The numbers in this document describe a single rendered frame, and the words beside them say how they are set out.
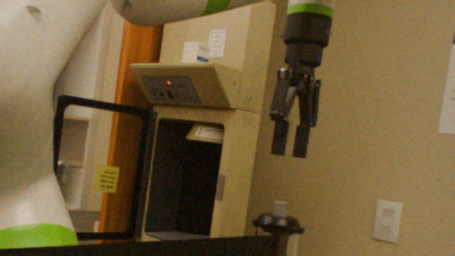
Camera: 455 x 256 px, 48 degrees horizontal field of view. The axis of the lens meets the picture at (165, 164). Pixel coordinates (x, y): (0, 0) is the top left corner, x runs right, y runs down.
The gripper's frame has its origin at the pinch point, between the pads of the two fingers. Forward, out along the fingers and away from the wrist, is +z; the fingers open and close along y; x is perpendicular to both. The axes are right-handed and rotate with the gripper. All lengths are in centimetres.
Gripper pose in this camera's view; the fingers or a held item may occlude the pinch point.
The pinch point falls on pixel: (290, 143)
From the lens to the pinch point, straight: 110.2
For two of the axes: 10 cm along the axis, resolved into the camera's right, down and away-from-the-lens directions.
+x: 6.9, 1.3, -7.1
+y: -7.1, -0.6, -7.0
